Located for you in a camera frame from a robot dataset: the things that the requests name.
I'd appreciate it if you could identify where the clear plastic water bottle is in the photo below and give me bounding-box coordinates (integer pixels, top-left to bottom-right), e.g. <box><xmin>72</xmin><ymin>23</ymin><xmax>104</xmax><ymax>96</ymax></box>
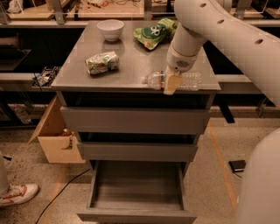
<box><xmin>142</xmin><ymin>71</ymin><xmax>202</xmax><ymax>91</ymax></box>

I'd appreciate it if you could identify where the cardboard box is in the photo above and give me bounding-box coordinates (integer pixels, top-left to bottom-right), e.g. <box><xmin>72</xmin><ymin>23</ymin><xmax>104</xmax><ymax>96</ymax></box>
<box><xmin>29</xmin><ymin>96</ymin><xmax>85</xmax><ymax>164</ymax></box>

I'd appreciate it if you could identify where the grey middle drawer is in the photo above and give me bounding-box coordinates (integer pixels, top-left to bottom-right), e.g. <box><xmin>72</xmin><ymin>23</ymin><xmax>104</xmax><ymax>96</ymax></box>
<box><xmin>77</xmin><ymin>142</ymin><xmax>197</xmax><ymax>162</ymax></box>

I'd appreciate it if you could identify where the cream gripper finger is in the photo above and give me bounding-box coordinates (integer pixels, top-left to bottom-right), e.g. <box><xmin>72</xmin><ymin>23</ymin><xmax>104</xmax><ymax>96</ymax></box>
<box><xmin>164</xmin><ymin>71</ymin><xmax>183</xmax><ymax>95</ymax></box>

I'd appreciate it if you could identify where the black floor cable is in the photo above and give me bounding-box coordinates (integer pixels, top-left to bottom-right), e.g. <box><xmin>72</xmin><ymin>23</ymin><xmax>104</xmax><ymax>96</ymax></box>
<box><xmin>34</xmin><ymin>168</ymin><xmax>91</xmax><ymax>224</ymax></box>

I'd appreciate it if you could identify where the grey top drawer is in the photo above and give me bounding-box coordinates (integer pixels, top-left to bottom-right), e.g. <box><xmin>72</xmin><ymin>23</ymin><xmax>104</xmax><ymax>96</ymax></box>
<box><xmin>60</xmin><ymin>107</ymin><xmax>209</xmax><ymax>135</ymax></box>

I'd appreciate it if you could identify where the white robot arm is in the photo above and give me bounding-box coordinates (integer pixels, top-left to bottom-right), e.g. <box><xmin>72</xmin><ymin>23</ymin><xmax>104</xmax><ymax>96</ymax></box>
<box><xmin>164</xmin><ymin>0</ymin><xmax>280</xmax><ymax>224</ymax></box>

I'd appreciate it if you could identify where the grey drawer cabinet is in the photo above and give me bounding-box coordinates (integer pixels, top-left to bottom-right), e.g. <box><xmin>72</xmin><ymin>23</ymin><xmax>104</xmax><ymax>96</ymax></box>
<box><xmin>51</xmin><ymin>19</ymin><xmax>221</xmax><ymax>224</ymax></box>

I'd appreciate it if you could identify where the black foot pedal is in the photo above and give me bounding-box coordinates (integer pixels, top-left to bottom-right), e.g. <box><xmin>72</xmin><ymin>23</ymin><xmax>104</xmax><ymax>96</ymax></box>
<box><xmin>228</xmin><ymin>160</ymin><xmax>246</xmax><ymax>172</ymax></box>

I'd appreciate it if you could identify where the green chip bag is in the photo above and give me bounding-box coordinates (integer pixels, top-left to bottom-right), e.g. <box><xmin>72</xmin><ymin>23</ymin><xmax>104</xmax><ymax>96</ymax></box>
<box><xmin>133</xmin><ymin>18</ymin><xmax>178</xmax><ymax>51</ymax></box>

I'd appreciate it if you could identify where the white bowl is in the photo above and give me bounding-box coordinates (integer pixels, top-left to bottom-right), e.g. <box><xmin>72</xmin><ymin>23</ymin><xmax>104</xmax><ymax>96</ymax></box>
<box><xmin>97</xmin><ymin>19</ymin><xmax>124</xmax><ymax>41</ymax></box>

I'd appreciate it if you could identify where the white and orange sneaker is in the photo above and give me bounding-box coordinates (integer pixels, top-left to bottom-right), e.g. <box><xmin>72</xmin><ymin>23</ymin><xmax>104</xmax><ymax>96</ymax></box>
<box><xmin>0</xmin><ymin>184</ymin><xmax>39</xmax><ymax>207</ymax></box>

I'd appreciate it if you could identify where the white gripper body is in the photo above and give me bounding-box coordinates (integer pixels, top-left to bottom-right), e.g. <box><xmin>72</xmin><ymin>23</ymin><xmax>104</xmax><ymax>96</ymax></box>
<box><xmin>166</xmin><ymin>45</ymin><xmax>198</xmax><ymax>72</ymax></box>

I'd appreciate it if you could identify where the crumpled white green snack bag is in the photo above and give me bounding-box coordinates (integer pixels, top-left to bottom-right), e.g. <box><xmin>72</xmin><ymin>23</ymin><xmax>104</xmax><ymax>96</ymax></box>
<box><xmin>85</xmin><ymin>51</ymin><xmax>120</xmax><ymax>75</ymax></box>

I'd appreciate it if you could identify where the grey open bottom drawer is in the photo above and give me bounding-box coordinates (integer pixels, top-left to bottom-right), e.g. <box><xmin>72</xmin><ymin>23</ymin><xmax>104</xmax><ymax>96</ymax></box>
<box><xmin>77</xmin><ymin>161</ymin><xmax>196</xmax><ymax>224</ymax></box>

